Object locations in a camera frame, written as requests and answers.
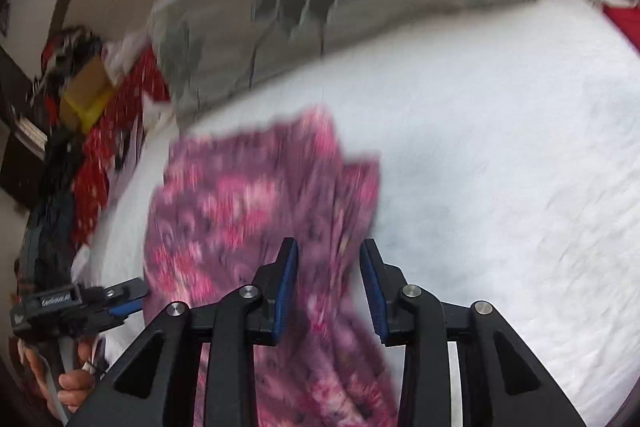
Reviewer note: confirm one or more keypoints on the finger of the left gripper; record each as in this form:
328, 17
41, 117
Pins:
112, 303

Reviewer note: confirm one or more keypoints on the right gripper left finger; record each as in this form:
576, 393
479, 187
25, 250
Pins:
253, 315

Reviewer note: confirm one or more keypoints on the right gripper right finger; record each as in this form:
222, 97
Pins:
404, 315

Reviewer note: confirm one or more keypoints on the purple floral garment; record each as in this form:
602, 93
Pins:
223, 210

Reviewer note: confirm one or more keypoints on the pile of clothes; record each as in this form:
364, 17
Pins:
64, 55

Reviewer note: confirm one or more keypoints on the person left hand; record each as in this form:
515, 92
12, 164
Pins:
75, 386

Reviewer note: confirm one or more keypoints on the red patterned quilt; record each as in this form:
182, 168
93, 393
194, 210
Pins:
91, 186

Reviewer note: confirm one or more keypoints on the white quilted mattress cover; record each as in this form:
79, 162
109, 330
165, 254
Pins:
509, 145

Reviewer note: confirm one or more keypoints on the yellow cardboard box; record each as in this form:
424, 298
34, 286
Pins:
86, 96

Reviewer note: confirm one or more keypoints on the red cloth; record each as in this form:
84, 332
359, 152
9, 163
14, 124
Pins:
627, 20

